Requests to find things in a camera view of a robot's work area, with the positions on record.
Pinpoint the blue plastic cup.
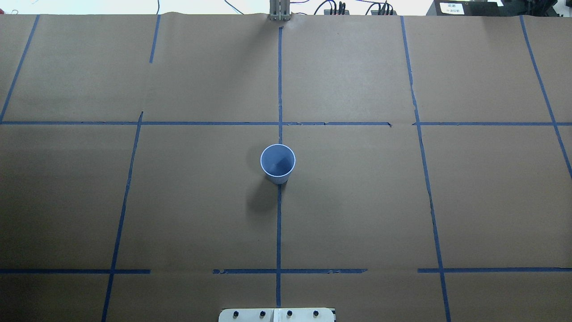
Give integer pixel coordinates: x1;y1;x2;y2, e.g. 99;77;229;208
260;144;296;185

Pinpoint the black power box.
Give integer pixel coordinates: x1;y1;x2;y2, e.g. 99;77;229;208
426;0;503;17

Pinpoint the aluminium frame post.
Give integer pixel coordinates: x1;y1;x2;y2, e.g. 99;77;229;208
268;0;291;21

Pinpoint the white mounting post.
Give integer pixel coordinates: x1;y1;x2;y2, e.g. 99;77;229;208
218;307;336;322

